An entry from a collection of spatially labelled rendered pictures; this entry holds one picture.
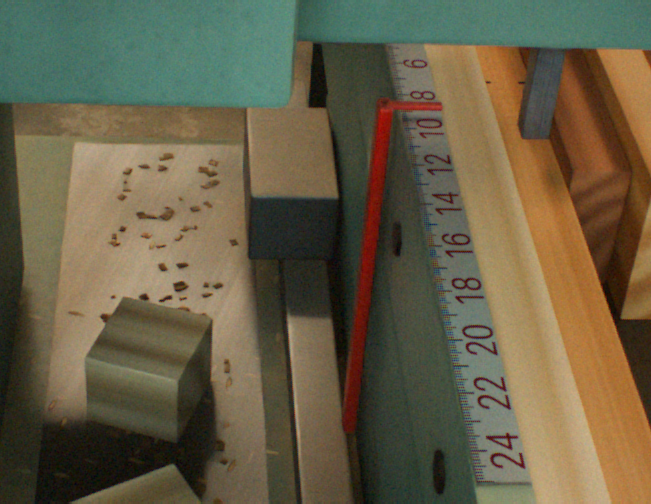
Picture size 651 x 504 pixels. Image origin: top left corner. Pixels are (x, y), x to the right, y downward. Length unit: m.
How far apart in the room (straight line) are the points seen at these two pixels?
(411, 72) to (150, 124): 1.72
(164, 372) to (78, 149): 0.20
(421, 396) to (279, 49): 0.11
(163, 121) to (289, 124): 1.56
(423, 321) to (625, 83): 0.13
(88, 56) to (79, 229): 0.30
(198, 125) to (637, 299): 1.74
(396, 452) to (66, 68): 0.17
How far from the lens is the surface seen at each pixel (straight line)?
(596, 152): 0.48
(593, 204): 0.48
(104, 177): 0.70
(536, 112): 0.47
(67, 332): 0.61
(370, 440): 0.53
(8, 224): 0.57
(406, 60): 0.50
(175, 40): 0.37
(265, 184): 0.61
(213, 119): 2.21
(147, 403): 0.56
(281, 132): 0.65
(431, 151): 0.45
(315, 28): 0.41
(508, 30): 0.42
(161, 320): 0.57
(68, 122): 2.20
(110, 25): 0.37
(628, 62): 0.52
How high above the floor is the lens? 1.21
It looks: 38 degrees down
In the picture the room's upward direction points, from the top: 5 degrees clockwise
